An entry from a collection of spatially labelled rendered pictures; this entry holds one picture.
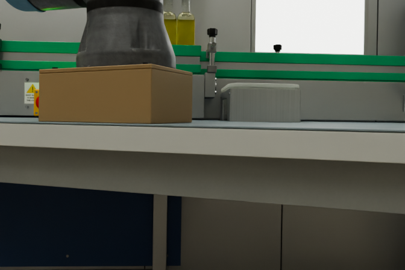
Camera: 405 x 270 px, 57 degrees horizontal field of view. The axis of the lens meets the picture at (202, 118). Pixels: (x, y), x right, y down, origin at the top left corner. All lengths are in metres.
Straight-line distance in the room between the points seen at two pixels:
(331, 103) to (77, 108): 0.88
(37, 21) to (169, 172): 1.07
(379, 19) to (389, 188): 1.15
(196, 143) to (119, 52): 0.17
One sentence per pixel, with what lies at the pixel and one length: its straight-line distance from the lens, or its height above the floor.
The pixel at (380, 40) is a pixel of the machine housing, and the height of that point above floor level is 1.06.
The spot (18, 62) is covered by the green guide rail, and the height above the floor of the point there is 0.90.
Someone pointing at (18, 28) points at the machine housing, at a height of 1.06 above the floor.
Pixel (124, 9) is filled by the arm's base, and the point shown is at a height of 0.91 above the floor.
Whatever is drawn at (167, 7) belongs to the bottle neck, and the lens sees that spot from 1.24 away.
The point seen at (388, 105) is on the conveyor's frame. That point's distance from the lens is 1.32.
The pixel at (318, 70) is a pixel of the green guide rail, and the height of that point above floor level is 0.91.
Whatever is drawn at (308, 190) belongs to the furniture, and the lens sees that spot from 0.48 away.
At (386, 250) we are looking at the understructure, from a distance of 1.63.
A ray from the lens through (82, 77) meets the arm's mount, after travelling 0.53.
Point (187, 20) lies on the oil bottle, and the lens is 1.22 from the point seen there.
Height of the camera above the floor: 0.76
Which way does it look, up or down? level
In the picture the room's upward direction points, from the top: 1 degrees clockwise
